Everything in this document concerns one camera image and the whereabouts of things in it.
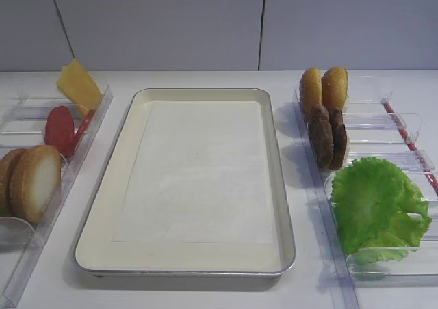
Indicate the cut bread bun slice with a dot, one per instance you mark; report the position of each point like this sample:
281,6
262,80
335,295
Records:
34,180

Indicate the left brown meat patty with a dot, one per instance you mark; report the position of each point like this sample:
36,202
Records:
321,136

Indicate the brown meat patty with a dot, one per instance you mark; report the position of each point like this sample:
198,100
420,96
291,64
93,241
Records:
340,138
321,136

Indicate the right brown meat patty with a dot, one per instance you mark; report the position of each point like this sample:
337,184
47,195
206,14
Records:
340,138

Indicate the red tomato slice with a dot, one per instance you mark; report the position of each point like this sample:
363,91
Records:
79,134
60,130

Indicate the yellow cheese slice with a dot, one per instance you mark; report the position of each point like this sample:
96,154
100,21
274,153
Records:
78,86

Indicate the green lettuce leaf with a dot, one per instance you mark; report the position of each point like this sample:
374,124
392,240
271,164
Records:
380,212

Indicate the brown bread bun half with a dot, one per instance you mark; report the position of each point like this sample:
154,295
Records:
8,164

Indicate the white parchment paper sheet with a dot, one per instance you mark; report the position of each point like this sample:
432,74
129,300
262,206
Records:
200,175

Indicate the cream metal baking tray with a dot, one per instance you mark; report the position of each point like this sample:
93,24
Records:
96,250

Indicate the left bun top half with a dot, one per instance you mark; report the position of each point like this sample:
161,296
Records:
310,90

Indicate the right bun top half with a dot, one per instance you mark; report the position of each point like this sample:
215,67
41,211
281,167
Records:
335,84

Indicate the right clear acrylic rack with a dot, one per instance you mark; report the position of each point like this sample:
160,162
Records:
372,133

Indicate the clear acrylic rack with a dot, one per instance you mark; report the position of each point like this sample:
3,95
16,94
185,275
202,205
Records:
21,242
372,133

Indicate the left clear acrylic rack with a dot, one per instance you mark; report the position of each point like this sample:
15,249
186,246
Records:
21,242

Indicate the red rack rail strip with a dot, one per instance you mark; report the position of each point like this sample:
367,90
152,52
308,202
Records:
421,158

